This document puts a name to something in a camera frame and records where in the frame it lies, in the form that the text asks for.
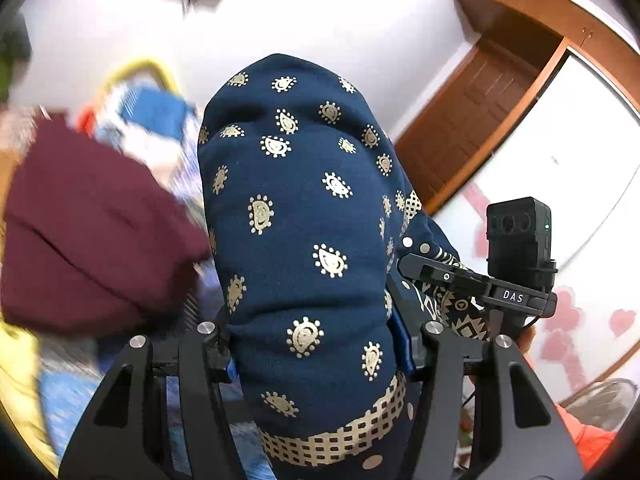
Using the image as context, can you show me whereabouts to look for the navy patterned hoodie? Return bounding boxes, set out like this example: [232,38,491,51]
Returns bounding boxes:
[198,54,459,479]

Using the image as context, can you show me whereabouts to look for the person's right hand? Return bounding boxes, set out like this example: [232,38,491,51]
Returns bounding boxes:
[518,325,536,360]

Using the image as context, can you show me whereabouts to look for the blue patchwork bedsheet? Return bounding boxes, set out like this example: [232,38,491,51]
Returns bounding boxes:
[38,80,275,479]

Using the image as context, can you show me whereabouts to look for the yellow printed garment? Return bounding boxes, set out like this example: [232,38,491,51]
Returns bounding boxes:
[0,320,58,478]

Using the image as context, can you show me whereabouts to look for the maroon folded garment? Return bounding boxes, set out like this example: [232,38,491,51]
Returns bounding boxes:
[1,119,209,337]

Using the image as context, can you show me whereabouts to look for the brown wooden door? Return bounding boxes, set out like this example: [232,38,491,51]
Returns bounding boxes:
[396,0,639,214]

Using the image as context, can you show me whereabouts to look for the black camera box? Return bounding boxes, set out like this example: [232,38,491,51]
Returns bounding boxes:
[486,197,558,292]

